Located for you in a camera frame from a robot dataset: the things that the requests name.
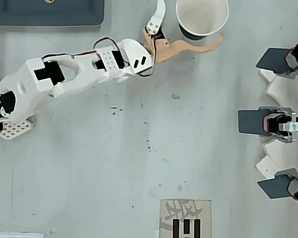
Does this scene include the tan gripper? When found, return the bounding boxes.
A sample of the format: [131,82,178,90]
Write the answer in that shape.
[142,0,226,64]

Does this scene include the black paper cup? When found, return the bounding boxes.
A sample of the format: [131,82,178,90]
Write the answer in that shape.
[175,0,230,42]

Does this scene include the grey paddle actuator unit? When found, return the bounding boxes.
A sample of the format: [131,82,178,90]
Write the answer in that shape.
[256,168,298,207]
[255,41,298,80]
[237,106,298,144]

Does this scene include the dark grey tray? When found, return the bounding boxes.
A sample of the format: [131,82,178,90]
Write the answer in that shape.
[0,0,106,27]

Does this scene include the cardboard card with black print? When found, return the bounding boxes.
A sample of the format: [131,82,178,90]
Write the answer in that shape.
[159,198,213,238]

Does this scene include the white flat sheet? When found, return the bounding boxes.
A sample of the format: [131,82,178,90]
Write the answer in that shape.
[0,231,45,238]

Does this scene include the red black gripper cable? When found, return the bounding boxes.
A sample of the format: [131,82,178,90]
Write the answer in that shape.
[138,37,157,78]

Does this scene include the red black arm cable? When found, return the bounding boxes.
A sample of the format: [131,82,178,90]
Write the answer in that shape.
[41,37,124,61]

